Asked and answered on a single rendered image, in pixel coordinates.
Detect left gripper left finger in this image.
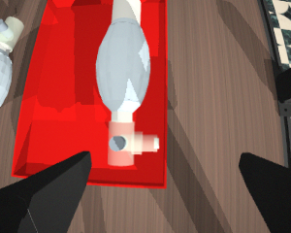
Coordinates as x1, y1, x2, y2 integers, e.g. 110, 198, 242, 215
0, 150, 92, 233

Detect red tray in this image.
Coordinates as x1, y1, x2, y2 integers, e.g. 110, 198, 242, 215
12, 0, 168, 188

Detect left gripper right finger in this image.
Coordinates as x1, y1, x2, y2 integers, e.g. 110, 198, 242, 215
239, 152, 291, 233

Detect white resuscitator with pale blue bag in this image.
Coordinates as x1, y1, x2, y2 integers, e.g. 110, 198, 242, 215
96, 0, 159, 166

